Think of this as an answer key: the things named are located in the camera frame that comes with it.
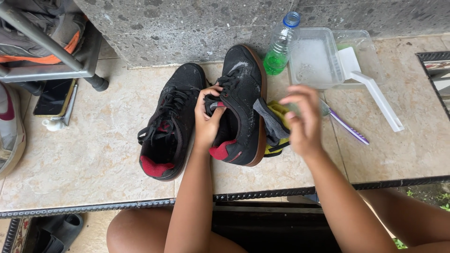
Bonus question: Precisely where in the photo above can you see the small white bottle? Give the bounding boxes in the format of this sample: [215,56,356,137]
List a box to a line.
[42,119,64,132]

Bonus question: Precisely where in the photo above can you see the white and pink sneaker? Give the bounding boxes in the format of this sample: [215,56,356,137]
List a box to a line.
[0,82,27,180]

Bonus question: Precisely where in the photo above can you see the black smartphone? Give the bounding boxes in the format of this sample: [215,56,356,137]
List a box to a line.
[33,79,76,118]

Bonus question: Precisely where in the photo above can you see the clear bottle with green liquid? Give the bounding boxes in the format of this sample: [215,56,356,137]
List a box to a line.
[263,11,301,76]

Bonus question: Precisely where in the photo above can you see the grey and orange bag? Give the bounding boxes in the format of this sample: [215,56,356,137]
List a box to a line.
[0,0,88,65]

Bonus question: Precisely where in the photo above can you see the patterned doormat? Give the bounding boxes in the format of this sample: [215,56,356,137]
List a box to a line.
[2,217,33,253]

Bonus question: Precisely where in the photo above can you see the black sneaker with brown sole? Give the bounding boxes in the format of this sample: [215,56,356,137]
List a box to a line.
[204,44,268,167]

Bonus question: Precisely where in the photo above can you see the grey metal chair frame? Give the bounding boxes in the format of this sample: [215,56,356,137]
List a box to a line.
[0,0,109,93]

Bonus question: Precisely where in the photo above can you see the purple toothbrush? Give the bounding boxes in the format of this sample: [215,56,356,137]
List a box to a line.
[319,98,370,145]

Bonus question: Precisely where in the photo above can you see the person's legs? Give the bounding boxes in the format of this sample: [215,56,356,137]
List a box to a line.
[106,188,450,253]

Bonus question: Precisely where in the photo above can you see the person's right hand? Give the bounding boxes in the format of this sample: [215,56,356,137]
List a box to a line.
[279,85,325,158]

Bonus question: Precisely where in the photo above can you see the framed patterned mat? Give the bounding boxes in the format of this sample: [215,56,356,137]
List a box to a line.
[416,51,450,120]

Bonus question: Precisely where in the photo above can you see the grey and yellow cloth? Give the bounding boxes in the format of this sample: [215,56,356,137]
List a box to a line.
[253,98,292,157]

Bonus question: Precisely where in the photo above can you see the person's left hand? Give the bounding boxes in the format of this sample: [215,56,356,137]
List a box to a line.
[194,86,227,149]

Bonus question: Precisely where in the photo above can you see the black sneaker with red lining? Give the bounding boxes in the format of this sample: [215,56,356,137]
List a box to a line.
[137,63,207,182]

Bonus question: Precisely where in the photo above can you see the white plastic brush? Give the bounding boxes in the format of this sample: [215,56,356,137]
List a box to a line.
[338,47,405,133]

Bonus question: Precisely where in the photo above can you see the black slide sandal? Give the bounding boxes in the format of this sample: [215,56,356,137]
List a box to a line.
[32,213,84,253]

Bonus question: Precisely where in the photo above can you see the clear plastic tub with suds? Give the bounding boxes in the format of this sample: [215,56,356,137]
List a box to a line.
[288,27,345,90]

